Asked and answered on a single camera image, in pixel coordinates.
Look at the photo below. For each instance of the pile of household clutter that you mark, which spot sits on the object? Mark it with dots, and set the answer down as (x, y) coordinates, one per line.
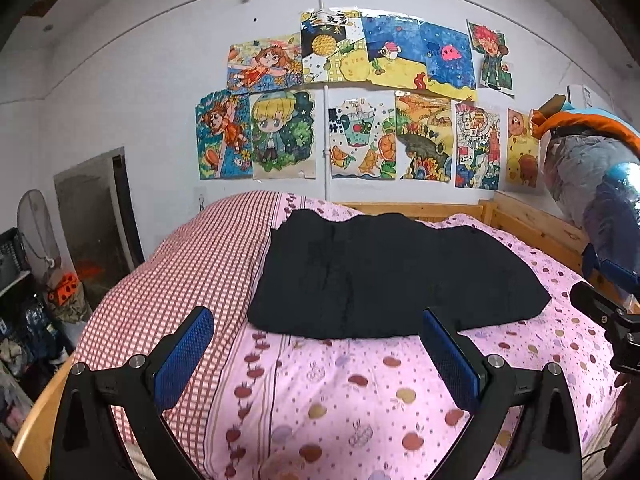
(30, 345)

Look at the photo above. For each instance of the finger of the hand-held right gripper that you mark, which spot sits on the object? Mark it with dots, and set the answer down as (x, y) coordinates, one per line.
(587, 300)
(591, 262)

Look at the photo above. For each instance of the dark doorway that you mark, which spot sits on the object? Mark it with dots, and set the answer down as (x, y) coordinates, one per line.
(95, 220)

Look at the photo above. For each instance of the white air conditioner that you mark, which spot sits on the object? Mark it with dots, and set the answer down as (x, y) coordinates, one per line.
(582, 95)

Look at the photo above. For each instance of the pink and red checked quilt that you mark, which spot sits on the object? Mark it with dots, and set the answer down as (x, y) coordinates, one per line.
(375, 400)

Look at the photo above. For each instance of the black garment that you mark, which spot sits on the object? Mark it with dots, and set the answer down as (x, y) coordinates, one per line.
(375, 275)

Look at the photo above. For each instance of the standing fan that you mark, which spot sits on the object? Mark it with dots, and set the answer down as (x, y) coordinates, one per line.
(35, 225)

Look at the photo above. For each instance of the white wall conduit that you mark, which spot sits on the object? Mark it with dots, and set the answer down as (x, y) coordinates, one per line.
(326, 95)

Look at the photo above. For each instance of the orange box with holes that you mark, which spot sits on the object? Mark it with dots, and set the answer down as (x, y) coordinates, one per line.
(64, 290)

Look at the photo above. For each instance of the wooden bed frame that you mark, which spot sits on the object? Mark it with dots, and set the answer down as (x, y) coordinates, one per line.
(530, 220)

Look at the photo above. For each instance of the white wall socket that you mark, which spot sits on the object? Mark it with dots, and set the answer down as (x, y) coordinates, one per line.
(200, 194)

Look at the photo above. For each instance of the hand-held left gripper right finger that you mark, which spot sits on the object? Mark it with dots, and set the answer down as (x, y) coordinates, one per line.
(450, 360)

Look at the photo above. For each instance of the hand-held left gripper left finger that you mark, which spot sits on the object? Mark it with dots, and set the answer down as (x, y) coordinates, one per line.
(182, 355)

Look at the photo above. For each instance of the black crate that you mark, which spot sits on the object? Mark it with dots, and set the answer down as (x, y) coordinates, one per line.
(12, 260)

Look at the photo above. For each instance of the group of colourful wall drawings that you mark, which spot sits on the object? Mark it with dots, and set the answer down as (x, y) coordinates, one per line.
(350, 145)

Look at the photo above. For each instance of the grey and orange stuffed bundle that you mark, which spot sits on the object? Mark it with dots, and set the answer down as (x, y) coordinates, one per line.
(585, 170)

